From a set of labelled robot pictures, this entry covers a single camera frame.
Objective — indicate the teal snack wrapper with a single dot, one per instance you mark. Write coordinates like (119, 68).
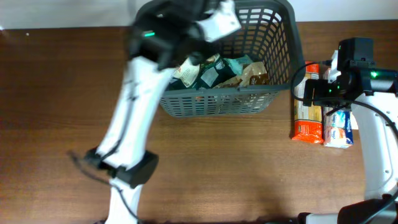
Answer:
(237, 64)

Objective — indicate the grey plastic basket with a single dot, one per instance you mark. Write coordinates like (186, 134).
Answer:
(268, 34)

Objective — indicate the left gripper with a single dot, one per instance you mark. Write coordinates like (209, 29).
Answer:
(198, 55)

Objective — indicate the orange spaghetti packet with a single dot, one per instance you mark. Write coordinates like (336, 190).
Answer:
(308, 126)

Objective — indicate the Kleenex tissue multipack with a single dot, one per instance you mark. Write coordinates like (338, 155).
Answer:
(337, 131)

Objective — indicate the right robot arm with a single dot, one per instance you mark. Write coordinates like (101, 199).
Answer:
(370, 93)

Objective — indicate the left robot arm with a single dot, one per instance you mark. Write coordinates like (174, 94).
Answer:
(122, 154)

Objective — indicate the brown snack bag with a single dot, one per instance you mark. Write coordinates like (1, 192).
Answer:
(253, 74)

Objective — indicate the green food pouch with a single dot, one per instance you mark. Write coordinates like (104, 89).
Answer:
(206, 75)

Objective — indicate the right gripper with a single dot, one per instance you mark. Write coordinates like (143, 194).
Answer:
(318, 99)

